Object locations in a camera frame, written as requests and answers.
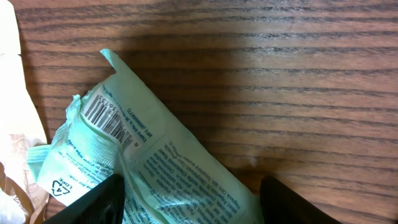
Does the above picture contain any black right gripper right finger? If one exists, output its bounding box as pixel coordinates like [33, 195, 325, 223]
[260, 175, 341, 224]

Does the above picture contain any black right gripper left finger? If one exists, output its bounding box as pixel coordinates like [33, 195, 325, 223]
[44, 174, 125, 224]

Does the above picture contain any teal snack packet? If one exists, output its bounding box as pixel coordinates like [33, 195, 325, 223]
[27, 49, 264, 224]

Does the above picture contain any brown snack packet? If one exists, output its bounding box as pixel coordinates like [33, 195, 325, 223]
[1, 0, 49, 223]

